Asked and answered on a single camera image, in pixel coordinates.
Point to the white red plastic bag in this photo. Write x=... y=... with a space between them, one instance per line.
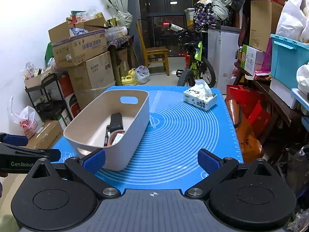
x=28 y=119

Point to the teal plastic storage crate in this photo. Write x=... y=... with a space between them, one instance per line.
x=287 y=56

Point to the large stacked cardboard box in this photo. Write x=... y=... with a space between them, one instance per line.
x=91 y=78

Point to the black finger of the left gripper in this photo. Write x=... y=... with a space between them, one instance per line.
x=53 y=155
x=14 y=140

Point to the red white appliance box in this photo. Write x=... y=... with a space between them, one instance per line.
x=69 y=95

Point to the yellow plastic jug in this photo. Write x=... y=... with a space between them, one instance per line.
x=130 y=79

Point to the brown cardboard box on floor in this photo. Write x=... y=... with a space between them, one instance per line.
x=51 y=132

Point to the beige plastic storage bin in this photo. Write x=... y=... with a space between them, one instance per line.
x=86 y=132

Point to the white tissue pack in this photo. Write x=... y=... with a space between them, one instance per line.
x=200 y=96

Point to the green black bicycle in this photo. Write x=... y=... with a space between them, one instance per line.
x=197 y=65

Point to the tall brown cardboard box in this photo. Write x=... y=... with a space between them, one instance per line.
x=263 y=22

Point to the blue silicone baking mat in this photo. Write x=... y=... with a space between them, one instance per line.
x=166 y=157

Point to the black case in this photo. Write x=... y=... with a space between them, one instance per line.
x=116 y=122

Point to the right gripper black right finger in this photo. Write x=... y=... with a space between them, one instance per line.
x=218 y=170

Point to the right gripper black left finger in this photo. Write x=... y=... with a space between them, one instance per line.
x=83 y=170

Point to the black metal shelf rack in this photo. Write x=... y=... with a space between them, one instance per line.
x=47 y=107

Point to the open printed cardboard box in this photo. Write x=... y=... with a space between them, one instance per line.
x=77 y=43

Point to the white freezer cabinet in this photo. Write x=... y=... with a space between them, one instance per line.
x=222 y=54

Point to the wooden chair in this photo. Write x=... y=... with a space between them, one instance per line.
x=149 y=52

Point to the green white product box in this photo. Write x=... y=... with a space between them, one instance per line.
x=253 y=59

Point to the black marker pen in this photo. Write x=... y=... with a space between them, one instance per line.
x=106 y=135

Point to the white pill bottle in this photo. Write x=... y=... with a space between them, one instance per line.
x=117 y=138

